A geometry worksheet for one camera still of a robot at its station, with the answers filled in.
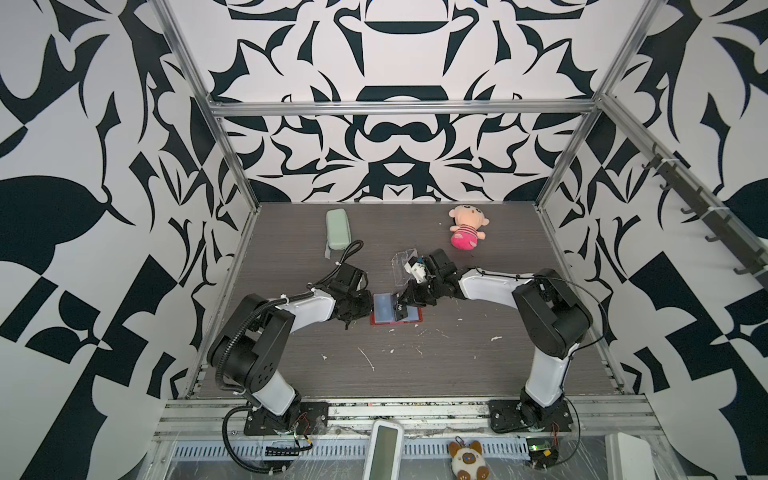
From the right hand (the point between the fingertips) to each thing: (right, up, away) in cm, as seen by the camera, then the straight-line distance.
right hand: (400, 299), depth 90 cm
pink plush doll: (+25, +24, +15) cm, 38 cm away
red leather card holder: (-5, -4, +1) cm, 6 cm away
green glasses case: (-21, +20, +19) cm, 35 cm away
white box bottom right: (+49, -29, -24) cm, 62 cm away
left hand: (-7, -1, +2) cm, 8 cm away
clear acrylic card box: (+1, +6, +8) cm, 10 cm away
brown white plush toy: (+14, -31, -23) cm, 41 cm away
